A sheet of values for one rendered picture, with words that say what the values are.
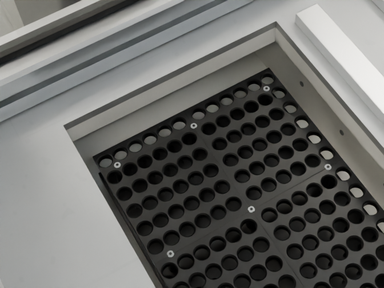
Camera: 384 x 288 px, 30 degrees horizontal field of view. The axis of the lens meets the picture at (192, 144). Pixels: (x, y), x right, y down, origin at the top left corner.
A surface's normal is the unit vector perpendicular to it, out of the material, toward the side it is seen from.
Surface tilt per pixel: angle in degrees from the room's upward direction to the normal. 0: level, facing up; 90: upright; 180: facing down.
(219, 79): 0
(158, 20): 90
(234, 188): 0
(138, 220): 0
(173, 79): 90
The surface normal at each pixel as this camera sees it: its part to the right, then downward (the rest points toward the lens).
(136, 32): 0.49, 0.73
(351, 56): -0.06, -0.52
